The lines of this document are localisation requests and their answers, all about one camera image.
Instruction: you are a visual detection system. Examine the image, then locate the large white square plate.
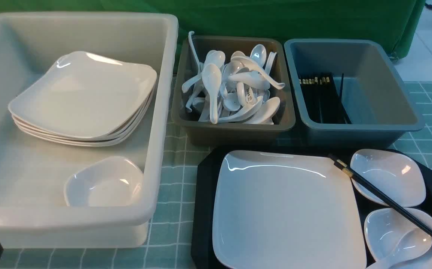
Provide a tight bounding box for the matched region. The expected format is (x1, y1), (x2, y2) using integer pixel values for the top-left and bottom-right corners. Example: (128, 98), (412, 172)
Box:
(212, 150), (367, 269)

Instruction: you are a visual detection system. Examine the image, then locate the black chopstick gold band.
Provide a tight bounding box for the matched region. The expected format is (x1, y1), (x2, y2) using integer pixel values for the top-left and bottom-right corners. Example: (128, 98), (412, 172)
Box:
(328, 154), (432, 237)

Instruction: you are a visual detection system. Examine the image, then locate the white ceramic soup spoon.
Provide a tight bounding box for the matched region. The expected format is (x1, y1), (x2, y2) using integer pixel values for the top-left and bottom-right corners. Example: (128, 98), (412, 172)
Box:
(367, 228), (432, 269)

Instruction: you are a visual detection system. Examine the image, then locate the bottom stacked white plate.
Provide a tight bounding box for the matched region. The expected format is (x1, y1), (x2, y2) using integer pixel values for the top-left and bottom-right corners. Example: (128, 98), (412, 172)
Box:
(18, 98), (152, 147)

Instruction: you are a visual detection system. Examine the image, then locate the stacked white plate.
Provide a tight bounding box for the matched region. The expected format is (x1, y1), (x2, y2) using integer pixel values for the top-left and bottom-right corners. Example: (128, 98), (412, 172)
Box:
(14, 93), (153, 145)
(11, 90), (154, 141)
(8, 51), (157, 139)
(18, 98), (152, 147)

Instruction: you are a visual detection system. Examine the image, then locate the top stacked white plate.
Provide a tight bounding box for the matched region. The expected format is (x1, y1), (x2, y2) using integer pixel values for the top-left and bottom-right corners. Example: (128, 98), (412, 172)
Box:
(8, 51), (157, 139)

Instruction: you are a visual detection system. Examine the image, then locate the olive green spoon bin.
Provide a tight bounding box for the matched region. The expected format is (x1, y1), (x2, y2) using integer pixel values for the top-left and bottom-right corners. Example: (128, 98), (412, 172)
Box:
(170, 35), (296, 146)

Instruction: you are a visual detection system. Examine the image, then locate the white spoon front right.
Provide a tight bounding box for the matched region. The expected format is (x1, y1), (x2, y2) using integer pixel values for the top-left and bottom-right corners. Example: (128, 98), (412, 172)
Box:
(243, 97), (281, 124)

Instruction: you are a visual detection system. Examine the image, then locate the white spoon front left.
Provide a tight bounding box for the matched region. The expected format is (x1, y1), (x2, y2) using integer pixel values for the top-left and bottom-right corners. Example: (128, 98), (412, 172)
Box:
(202, 64), (222, 124)

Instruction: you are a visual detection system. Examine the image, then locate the white spoon top back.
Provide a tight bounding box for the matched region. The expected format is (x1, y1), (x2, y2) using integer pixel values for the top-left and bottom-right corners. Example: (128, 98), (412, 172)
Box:
(250, 44), (267, 68)

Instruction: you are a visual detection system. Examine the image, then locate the small white bowl in tub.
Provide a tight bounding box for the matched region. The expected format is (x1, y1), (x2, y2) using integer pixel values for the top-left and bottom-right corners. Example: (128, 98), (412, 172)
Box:
(63, 155), (144, 207)

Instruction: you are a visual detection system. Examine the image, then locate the bundle of black chopsticks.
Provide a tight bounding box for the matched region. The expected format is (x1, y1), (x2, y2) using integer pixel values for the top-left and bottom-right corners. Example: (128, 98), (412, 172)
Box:
(298, 72), (352, 124)

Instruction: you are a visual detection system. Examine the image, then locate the green checked tablecloth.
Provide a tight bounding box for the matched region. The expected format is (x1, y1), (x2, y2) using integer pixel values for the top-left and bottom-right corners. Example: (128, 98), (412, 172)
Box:
(0, 81), (432, 269)

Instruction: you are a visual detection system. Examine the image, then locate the grey-blue chopstick bin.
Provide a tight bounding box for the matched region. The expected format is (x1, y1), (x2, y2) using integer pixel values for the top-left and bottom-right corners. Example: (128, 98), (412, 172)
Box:
(284, 38), (425, 148)

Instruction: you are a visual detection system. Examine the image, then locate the large white plastic tub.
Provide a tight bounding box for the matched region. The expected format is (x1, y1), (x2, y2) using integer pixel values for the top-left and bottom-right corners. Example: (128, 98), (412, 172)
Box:
(0, 12), (178, 249)

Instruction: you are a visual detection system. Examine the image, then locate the green backdrop cloth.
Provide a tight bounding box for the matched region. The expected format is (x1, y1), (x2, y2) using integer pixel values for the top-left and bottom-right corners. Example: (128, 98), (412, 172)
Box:
(0, 0), (425, 68)

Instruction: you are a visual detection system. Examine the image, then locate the black plastic serving tray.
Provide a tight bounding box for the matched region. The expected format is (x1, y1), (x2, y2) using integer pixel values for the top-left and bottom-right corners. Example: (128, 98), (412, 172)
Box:
(191, 145), (432, 269)

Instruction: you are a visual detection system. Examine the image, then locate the white spoon long handle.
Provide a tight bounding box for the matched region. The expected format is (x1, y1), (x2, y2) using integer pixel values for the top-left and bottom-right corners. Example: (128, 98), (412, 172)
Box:
(231, 56), (285, 90)

